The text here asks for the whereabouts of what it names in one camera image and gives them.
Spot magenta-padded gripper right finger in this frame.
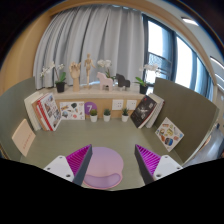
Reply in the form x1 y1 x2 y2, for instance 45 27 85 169
134 143 184 187

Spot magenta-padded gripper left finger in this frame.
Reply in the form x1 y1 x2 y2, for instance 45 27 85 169
43 143 94 187

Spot pink purple mouse pad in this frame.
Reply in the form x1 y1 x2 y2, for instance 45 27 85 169
82 146 125 190

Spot food sticker picture card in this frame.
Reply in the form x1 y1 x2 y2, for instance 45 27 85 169
154 116 185 153

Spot beige card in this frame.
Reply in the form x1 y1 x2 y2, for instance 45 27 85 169
11 118 37 158

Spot photo-cover magazine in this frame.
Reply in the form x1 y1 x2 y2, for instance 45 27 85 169
35 92 63 132

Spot white sticker picture card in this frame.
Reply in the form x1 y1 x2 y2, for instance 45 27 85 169
59 101 86 121

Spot black book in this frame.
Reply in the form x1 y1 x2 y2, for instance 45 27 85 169
129 95 158 129

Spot green desk partition panel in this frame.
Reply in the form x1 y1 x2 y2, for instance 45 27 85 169
0 77 37 161
152 77 221 164

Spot white books stack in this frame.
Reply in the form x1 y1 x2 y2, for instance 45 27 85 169
145 93 166 129

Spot small plant in white pot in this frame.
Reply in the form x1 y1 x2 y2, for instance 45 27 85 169
120 107 130 123
102 108 112 123
89 108 99 123

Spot white book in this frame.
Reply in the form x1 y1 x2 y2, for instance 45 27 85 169
23 91 44 132

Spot purple round number sign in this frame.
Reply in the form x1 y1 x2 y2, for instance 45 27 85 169
83 101 98 116

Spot white orchid in black pot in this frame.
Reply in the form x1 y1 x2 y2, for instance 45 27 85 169
134 63 161 95
39 61 68 94

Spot wooden desk shelf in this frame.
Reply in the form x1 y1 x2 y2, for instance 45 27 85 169
33 83 149 121

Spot wooden hand model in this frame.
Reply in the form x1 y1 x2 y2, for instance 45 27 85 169
68 61 82 93

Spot dark wooden horse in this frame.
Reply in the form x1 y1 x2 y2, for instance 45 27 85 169
115 73 131 91

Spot pink wooden horse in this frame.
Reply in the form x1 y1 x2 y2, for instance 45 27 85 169
96 71 114 92

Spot window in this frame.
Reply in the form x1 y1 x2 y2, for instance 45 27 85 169
142 13 214 101

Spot wooden mannequin figure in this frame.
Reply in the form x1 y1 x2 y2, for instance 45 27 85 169
83 53 97 89

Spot white orchid behind horses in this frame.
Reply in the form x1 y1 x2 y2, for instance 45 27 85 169
96 59 118 83

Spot grey curtain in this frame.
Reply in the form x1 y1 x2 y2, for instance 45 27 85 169
33 4 146 90

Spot ceiling lights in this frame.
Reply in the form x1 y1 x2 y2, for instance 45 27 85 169
181 16 224 89

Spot white wall socket plate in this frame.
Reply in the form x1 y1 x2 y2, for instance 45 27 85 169
111 99 125 111
125 99 138 111

